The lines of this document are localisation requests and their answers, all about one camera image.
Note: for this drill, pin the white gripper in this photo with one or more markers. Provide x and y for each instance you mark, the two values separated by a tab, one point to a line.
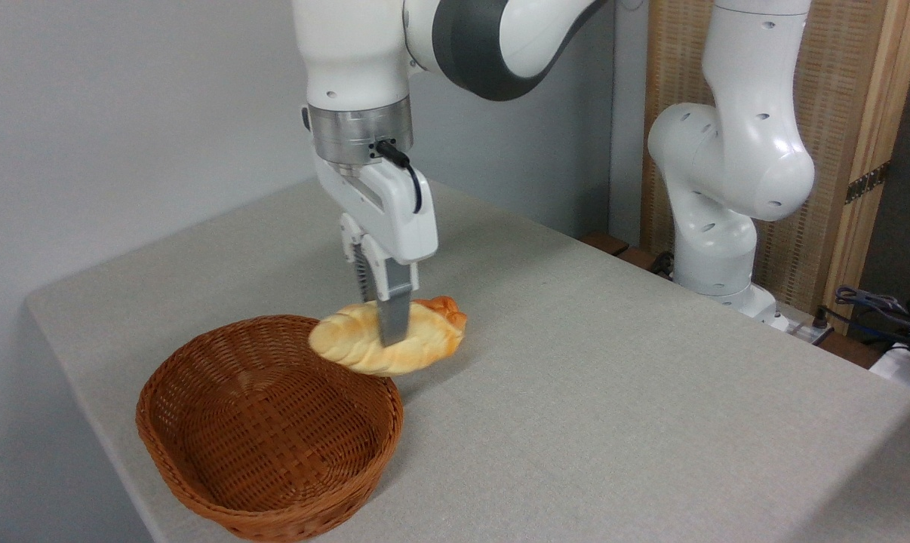
395	219

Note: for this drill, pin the golden twisted bread roll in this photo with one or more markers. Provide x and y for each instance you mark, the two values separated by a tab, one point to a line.
349	343

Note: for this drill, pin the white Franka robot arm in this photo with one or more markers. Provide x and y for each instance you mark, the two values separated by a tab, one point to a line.
730	151

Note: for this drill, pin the brown wicker basket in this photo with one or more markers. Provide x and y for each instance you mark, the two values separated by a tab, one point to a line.
270	430

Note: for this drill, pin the brown wooden board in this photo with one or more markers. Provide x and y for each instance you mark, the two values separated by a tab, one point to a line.
613	247

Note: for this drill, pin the metal screen hinge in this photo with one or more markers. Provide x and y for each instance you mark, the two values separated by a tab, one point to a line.
868	182

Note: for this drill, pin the wooden woven folding screen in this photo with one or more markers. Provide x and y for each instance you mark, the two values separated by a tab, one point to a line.
840	75

